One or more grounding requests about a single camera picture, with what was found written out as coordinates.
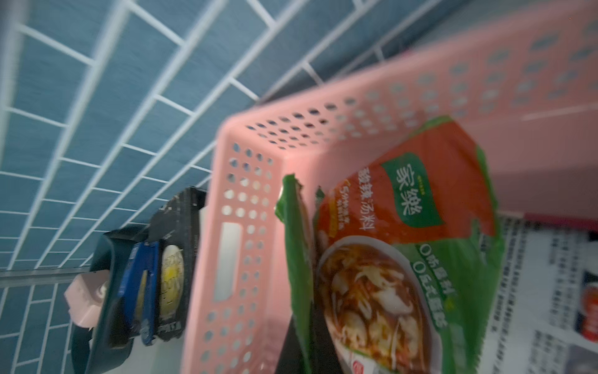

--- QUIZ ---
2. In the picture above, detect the cream black fish packet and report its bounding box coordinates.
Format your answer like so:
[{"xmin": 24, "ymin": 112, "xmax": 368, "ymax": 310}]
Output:
[{"xmin": 478, "ymin": 218, "xmax": 597, "ymax": 373}]

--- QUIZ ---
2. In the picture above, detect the blue stapler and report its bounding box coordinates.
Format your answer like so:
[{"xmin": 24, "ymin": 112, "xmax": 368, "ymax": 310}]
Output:
[{"xmin": 118, "ymin": 242, "xmax": 160, "ymax": 346}]

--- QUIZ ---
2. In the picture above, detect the dark teal plastic bin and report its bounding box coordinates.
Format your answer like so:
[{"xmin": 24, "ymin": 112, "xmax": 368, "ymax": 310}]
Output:
[{"xmin": 70, "ymin": 228, "xmax": 144, "ymax": 373}]

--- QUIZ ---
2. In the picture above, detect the aluminium corner frame post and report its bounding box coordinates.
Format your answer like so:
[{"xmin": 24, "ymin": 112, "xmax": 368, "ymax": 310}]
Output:
[{"xmin": 1, "ymin": 267, "xmax": 90, "ymax": 288}]

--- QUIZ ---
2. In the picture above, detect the pink perforated plastic basket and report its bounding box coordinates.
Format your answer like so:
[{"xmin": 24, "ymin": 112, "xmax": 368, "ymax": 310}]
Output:
[{"xmin": 182, "ymin": 1, "xmax": 597, "ymax": 373}]

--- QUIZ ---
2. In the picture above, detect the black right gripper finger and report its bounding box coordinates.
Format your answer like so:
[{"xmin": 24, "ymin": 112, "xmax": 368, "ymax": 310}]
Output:
[{"xmin": 275, "ymin": 308, "xmax": 343, "ymax": 374}]

